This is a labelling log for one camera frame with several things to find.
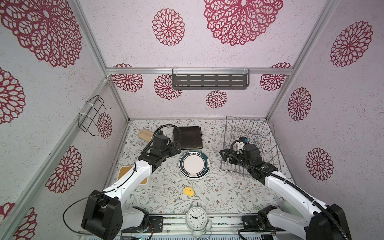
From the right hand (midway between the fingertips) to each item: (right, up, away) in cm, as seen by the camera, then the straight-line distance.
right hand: (226, 151), depth 82 cm
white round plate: (-17, -10, +13) cm, 24 cm away
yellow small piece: (-20, -22, 0) cm, 30 cm away
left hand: (-29, 0, +4) cm, 30 cm away
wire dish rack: (+30, +11, +28) cm, 43 cm away
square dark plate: (-21, +7, +27) cm, 35 cm away
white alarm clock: (-17, -32, -10) cm, 38 cm away
